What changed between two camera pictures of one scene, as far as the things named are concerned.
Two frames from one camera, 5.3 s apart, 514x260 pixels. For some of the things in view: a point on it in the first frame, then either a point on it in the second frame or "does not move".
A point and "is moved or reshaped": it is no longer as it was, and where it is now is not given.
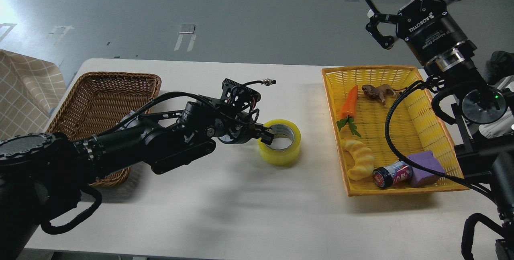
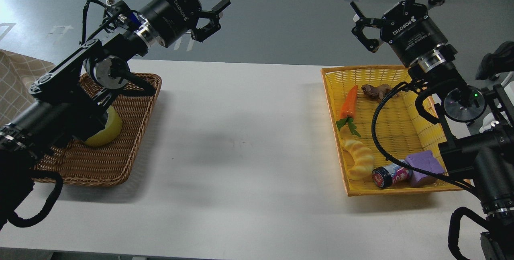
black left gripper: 235,130 → 175,12
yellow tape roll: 281,128 is moved or reshaped
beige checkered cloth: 31,89 does not move
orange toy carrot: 347,111 does not move
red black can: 388,176 does not move
